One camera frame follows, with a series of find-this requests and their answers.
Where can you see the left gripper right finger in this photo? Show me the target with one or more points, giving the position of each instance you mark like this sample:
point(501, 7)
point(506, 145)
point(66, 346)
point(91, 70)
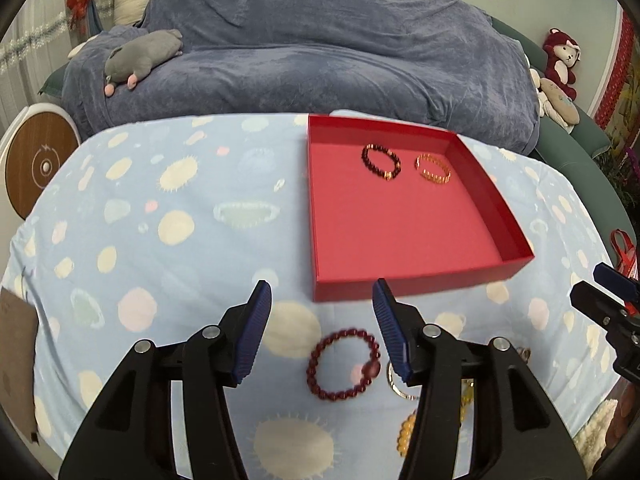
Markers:
point(517, 432)

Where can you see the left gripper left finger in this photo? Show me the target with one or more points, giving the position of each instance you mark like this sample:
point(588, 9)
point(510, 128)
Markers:
point(126, 434)

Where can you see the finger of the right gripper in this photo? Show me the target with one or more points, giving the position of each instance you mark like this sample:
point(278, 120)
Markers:
point(627, 289)
point(604, 310)

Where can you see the gold bangle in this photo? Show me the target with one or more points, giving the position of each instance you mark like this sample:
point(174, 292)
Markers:
point(393, 381)

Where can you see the red jewelry tray box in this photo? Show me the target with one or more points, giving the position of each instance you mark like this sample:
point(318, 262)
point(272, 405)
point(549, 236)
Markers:
point(407, 203)

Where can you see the red gift bag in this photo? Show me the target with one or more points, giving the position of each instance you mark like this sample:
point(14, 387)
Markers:
point(625, 251)

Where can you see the teal sofa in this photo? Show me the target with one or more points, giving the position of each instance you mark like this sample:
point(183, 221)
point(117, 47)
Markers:
point(573, 153)

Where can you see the beige plush toy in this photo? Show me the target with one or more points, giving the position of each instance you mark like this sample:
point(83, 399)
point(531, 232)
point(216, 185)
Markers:
point(554, 103)

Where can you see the light blue patterned sheet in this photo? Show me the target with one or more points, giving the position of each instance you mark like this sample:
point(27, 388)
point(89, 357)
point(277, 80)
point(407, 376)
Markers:
point(153, 230)

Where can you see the red monkey plush toy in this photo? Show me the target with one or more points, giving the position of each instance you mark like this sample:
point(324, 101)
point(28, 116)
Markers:
point(563, 54)

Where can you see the round wooden white stool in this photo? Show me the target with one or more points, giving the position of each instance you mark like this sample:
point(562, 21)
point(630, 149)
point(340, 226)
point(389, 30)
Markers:
point(34, 147)

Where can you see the grey plush mouse toy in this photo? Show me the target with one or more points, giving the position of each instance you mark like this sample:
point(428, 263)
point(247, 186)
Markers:
point(132, 62)

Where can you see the white curtain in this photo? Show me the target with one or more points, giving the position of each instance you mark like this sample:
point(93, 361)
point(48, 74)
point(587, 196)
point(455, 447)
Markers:
point(36, 44)

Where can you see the blue-grey velvet blanket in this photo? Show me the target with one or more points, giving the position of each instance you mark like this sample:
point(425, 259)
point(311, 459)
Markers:
point(435, 62)

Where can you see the red bow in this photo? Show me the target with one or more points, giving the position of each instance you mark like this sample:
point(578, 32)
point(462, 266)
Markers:
point(78, 12)

